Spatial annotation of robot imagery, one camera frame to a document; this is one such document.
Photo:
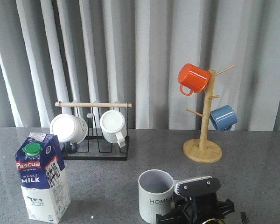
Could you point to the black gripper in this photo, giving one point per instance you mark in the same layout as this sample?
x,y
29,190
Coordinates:
x,y
203,208

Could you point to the cream HOME mug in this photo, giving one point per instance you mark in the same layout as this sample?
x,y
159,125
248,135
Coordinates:
x,y
155,194

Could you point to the blue white milk carton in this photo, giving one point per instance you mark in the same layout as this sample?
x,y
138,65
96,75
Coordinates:
x,y
42,172

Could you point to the wooden mug tree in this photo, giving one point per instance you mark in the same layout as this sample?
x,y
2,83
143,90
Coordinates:
x,y
202,150

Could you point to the blue mug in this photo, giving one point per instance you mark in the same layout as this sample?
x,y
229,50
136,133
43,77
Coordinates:
x,y
223,118

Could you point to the white ribbed mug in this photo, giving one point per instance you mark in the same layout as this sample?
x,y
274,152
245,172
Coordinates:
x,y
113,127

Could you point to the orange mug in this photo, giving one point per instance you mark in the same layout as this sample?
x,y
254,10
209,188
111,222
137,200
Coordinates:
x,y
192,79

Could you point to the white round smiley mug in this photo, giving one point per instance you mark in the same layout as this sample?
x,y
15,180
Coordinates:
x,y
69,128

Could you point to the grey pleated curtain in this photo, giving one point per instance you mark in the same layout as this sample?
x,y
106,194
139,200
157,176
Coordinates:
x,y
131,51

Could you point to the black wire mug rack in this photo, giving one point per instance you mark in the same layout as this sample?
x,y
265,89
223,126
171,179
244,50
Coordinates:
x,y
94,146

